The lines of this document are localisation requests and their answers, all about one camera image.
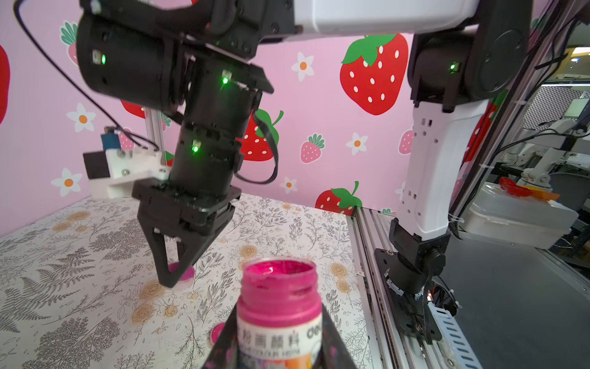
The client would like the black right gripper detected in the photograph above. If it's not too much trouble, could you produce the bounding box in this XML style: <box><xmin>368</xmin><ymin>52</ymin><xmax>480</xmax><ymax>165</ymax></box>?
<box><xmin>132</xmin><ymin>178</ymin><xmax>242</xmax><ymax>288</ymax></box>

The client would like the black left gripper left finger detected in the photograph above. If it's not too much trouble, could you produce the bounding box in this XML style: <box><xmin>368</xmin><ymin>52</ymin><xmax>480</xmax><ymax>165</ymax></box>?
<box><xmin>201</xmin><ymin>318</ymin><xmax>239</xmax><ymax>369</ymax></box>

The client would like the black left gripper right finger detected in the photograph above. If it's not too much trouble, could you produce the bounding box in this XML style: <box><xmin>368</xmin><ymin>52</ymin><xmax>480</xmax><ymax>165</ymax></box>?
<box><xmin>321</xmin><ymin>306</ymin><xmax>357</xmax><ymax>369</ymax></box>

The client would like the magenta jar lid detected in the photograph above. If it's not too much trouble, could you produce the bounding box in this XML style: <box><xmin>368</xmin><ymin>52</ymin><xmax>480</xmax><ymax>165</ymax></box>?
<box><xmin>167</xmin><ymin>261</ymin><xmax>197</xmax><ymax>283</ymax></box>
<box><xmin>209</xmin><ymin>322</ymin><xmax>225</xmax><ymax>346</ymax></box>

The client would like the magenta paint jar with label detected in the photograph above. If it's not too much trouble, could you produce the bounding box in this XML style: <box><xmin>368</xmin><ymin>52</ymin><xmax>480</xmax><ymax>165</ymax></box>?
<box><xmin>237</xmin><ymin>258</ymin><xmax>323</xmax><ymax>368</ymax></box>

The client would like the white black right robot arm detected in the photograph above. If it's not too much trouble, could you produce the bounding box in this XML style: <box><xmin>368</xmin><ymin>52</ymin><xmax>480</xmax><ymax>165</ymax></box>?
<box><xmin>77</xmin><ymin>1</ymin><xmax>534</xmax><ymax>333</ymax></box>

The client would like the floral patterned table mat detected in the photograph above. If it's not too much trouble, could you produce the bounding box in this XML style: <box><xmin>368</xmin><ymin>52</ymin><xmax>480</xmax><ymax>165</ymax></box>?
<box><xmin>1</xmin><ymin>195</ymin><xmax>376</xmax><ymax>368</ymax></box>

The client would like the white plastic storage box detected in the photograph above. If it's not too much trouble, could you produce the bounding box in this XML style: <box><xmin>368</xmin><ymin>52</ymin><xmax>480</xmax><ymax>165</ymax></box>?
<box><xmin>462</xmin><ymin>182</ymin><xmax>579</xmax><ymax>249</ymax></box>

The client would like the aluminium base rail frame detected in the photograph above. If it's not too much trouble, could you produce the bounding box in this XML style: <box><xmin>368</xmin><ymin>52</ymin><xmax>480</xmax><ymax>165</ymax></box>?
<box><xmin>348</xmin><ymin>208</ymin><xmax>481</xmax><ymax>368</ymax></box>

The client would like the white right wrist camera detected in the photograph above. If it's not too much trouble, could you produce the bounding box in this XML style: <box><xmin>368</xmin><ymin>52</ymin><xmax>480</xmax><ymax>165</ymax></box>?
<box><xmin>83</xmin><ymin>128</ymin><xmax>171</xmax><ymax>199</ymax></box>

